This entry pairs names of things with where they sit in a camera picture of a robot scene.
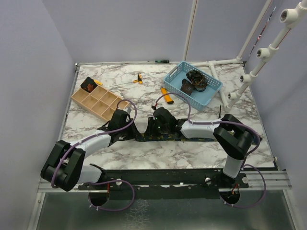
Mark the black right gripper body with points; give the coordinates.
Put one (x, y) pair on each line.
(155, 128)

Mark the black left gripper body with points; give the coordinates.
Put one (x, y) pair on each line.
(128, 133)

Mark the blue yellow floral tie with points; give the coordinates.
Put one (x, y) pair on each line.
(169, 137)

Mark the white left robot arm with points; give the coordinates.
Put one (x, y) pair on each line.
(64, 166)

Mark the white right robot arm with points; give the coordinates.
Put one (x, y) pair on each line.
(236, 139)

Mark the yellow utility knife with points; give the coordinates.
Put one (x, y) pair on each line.
(166, 96)

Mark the wooden compartment tray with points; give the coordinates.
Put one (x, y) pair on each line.
(100, 102)

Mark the folded dark patterned tie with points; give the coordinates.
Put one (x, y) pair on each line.
(187, 87)

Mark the rolled dark orange-leaf tie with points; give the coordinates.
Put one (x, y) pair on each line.
(88, 85)

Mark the light blue plastic basket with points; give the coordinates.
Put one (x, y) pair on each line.
(198, 100)

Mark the green black marker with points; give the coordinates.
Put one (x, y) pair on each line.
(161, 61)

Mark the yellow black wire stripper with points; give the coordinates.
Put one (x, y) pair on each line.
(139, 79)

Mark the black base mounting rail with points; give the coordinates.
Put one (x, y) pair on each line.
(154, 184)

